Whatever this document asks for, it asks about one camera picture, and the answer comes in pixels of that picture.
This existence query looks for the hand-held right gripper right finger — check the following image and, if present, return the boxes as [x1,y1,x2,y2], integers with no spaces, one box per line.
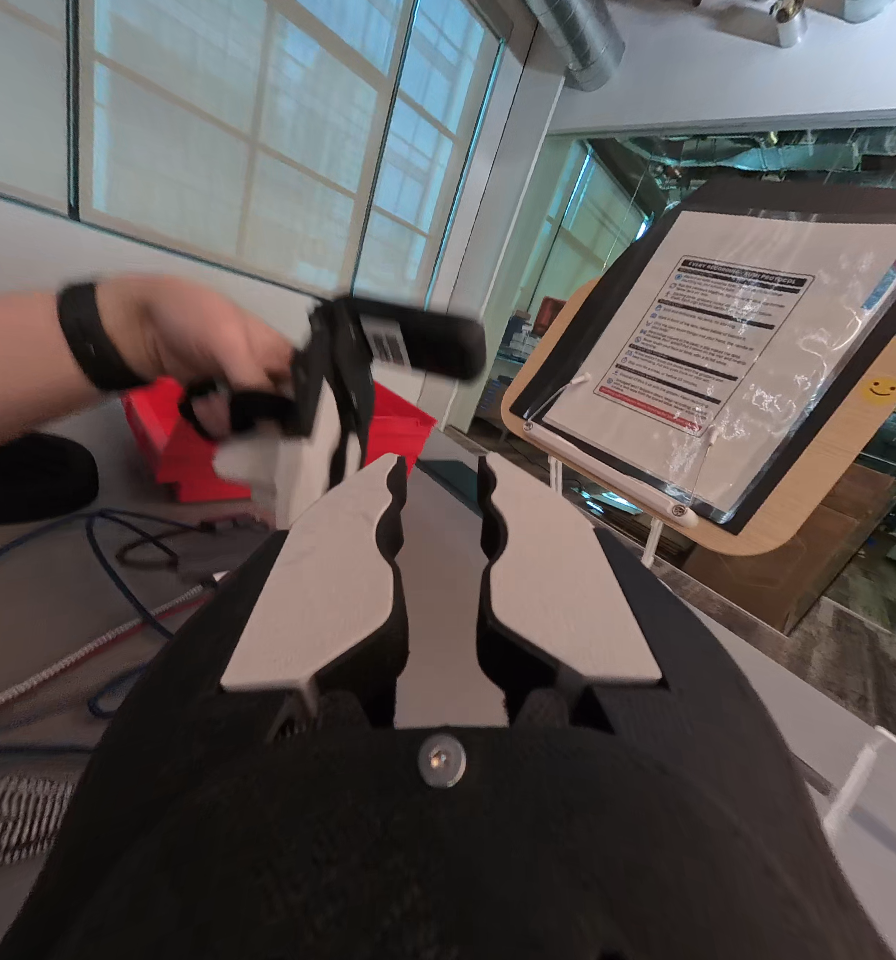
[478,452,663,727]

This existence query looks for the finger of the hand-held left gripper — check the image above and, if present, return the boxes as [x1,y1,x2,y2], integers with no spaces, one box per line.
[211,437,280,502]
[275,438,332,530]

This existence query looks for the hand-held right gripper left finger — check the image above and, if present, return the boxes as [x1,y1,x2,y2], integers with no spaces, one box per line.
[220,453,408,727]

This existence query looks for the red plastic bin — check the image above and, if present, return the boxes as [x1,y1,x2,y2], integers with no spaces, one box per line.
[121,375,437,505]

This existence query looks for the blue braided usb cable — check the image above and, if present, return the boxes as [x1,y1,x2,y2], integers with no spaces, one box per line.
[0,508,227,755]

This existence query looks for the person's left forearm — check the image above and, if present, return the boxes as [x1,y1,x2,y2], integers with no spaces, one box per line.
[0,288,92,455]

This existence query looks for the person's left hand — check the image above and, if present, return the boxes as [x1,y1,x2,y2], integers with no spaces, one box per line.
[114,273,302,444]

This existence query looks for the black wristband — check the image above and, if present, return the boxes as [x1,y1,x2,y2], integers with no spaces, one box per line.
[56,281,150,393]

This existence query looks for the brown cardboard box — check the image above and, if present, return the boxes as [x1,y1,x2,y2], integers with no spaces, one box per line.
[680,465,869,637]

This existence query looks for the large window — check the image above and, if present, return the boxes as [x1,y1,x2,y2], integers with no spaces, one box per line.
[0,0,510,303]

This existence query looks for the printed instruction sheet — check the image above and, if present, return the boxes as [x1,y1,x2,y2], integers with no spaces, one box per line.
[541,210,896,519]

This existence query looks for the wooden stand board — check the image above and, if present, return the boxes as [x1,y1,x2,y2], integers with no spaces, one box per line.
[502,277,896,558]

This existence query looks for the red braided cable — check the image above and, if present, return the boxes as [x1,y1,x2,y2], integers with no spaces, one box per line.
[0,591,216,721]

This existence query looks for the silver braided cable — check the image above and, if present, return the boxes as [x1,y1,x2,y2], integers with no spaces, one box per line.
[0,585,216,720]

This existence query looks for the silver spiral air duct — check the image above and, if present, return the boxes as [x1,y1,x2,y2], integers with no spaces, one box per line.
[523,0,629,93]

